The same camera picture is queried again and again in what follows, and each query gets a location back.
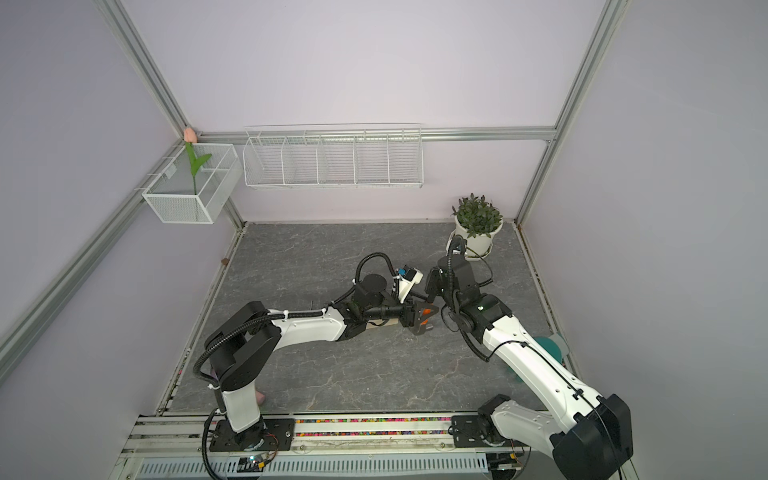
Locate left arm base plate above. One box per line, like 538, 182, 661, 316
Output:
209, 417, 296, 452

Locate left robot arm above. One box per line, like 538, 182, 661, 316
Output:
192, 271, 438, 434

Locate white wire wall shelf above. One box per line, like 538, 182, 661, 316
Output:
243, 123, 424, 189

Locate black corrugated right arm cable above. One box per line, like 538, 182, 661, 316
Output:
440, 235, 607, 433

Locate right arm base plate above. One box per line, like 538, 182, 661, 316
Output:
448, 414, 512, 448

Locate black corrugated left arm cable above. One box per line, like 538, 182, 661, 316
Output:
191, 251, 400, 391

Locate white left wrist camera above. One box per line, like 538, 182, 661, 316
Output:
394, 265, 423, 304

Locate white mesh basket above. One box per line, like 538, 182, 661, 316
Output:
142, 143, 243, 225

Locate white plant saucer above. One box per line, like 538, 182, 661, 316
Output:
446, 230, 493, 261

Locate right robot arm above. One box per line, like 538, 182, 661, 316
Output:
426, 253, 634, 479

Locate green work glove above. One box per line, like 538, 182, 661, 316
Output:
535, 334, 568, 364

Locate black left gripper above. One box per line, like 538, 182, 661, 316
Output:
365, 292, 439, 328

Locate orange handled claw hammer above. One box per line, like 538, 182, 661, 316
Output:
415, 302, 439, 326

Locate wooden block with nail holes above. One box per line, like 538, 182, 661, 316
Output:
366, 319, 400, 329

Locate artificial pink tulip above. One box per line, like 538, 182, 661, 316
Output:
183, 127, 212, 195

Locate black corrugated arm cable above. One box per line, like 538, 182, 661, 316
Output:
191, 251, 400, 391
440, 235, 607, 433

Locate green potted plant white pot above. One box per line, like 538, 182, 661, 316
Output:
452, 193, 503, 259

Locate white rail with coloured strip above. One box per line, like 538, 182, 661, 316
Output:
107, 410, 565, 480

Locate aluminium frame profiles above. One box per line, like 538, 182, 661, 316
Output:
0, 0, 631, 480

